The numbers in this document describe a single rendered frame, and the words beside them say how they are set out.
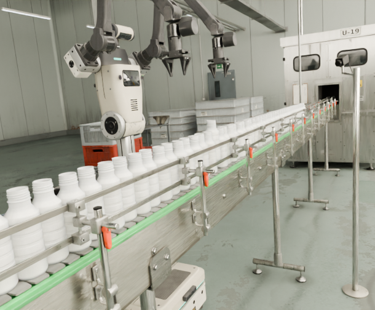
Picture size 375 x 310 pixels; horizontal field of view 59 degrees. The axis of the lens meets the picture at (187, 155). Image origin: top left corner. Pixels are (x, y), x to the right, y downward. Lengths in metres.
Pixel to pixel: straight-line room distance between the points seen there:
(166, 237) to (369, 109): 4.87
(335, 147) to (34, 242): 5.28
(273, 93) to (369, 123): 6.18
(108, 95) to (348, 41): 4.36
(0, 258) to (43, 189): 0.14
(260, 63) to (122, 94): 9.96
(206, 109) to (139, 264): 7.07
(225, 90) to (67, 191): 11.29
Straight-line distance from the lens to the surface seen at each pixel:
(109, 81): 1.80
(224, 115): 7.71
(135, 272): 0.89
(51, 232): 0.72
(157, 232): 0.94
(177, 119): 8.36
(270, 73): 11.48
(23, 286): 0.69
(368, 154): 5.69
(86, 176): 0.78
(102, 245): 0.69
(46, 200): 0.70
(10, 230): 0.64
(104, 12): 1.66
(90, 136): 3.62
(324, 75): 5.63
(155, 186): 0.96
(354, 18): 11.26
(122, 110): 1.80
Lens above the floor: 1.30
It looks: 10 degrees down
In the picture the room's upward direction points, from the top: 5 degrees counter-clockwise
